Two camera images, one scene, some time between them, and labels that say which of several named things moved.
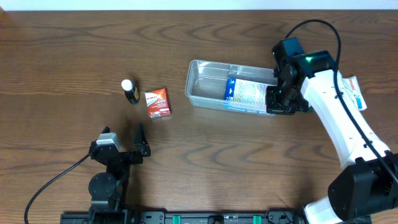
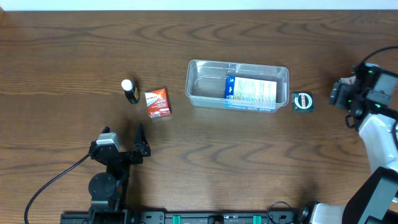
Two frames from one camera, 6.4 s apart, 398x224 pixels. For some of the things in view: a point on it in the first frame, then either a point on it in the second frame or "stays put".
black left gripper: (123, 155) stays put
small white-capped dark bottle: (132, 90) stays put
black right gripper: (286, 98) to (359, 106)
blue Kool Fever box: (245, 95) stays put
